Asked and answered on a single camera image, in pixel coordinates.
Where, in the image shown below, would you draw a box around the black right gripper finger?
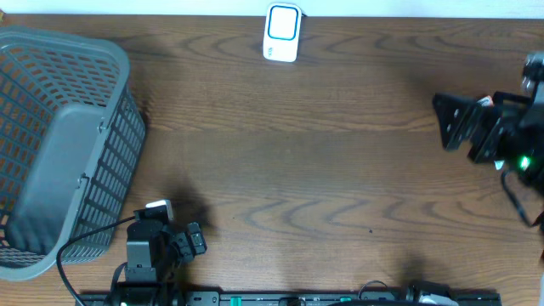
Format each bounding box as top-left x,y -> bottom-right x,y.
468,108 -> 503,164
432,93 -> 482,151

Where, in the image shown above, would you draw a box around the small orange tissue pack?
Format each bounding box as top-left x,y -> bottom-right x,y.
477,95 -> 494,107

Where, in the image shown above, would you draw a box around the mint green snack pouch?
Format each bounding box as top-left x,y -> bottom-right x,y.
494,161 -> 505,170

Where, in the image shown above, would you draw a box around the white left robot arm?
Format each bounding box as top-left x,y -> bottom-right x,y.
104,219 -> 207,306

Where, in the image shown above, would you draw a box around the white barcode scanner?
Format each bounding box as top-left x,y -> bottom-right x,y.
263,3 -> 303,63

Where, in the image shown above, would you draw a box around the grey plastic shopping basket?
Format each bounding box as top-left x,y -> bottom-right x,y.
1,26 -> 145,281

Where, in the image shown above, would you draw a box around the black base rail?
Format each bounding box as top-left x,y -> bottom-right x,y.
80,290 -> 502,306

